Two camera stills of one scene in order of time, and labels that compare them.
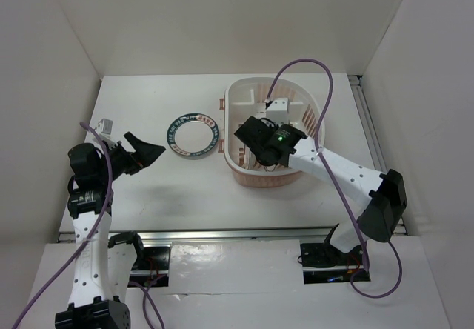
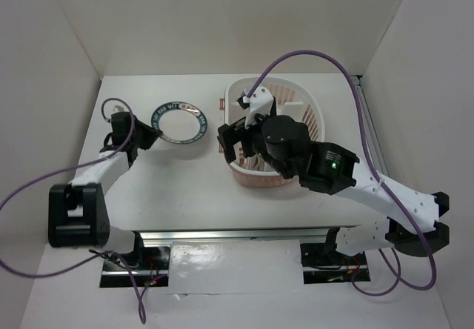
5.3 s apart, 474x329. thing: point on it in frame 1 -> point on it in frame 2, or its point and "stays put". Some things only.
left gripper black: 144,155 -> 152,133
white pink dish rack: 246,98 stays put
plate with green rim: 192,135 -> 179,121
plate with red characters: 254,163 stays put
